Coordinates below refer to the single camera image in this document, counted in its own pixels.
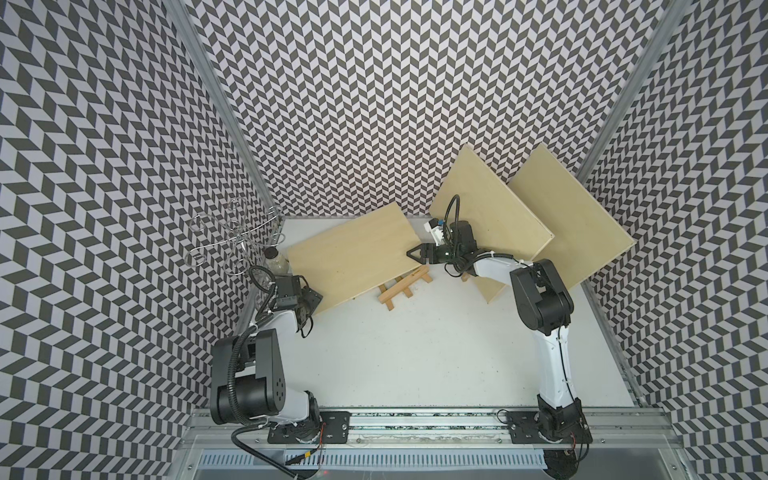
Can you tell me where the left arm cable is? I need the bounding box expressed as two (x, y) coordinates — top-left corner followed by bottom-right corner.
(224, 263), (319, 480)

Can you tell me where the glass spice jar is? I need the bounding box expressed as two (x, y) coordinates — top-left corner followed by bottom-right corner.
(263, 246), (290, 275)

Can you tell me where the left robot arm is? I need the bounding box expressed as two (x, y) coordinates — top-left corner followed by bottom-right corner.
(209, 266), (323, 443)

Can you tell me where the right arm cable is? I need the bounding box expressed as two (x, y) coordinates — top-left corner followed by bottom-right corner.
(442, 193), (583, 421)

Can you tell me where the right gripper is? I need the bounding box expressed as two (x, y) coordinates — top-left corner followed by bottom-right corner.
(405, 241), (460, 264)

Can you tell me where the wire mug tree stand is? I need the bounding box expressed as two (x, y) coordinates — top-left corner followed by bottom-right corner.
(182, 198), (285, 277)

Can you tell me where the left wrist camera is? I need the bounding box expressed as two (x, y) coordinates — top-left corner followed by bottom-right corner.
(275, 275), (302, 298)

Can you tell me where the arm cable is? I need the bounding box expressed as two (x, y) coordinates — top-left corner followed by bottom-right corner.
(442, 193), (583, 421)
(224, 263), (319, 480)

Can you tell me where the plywood board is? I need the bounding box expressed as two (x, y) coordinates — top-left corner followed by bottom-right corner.
(286, 203), (421, 313)
(428, 143), (556, 304)
(508, 144), (636, 289)

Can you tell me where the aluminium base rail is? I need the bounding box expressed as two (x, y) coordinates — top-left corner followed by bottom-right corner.
(173, 407), (685, 469)

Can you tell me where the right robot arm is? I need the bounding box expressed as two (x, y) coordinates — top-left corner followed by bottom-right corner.
(406, 219), (592, 447)

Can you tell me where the small wooden easel piece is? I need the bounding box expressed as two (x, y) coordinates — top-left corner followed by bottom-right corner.
(378, 265), (432, 311)

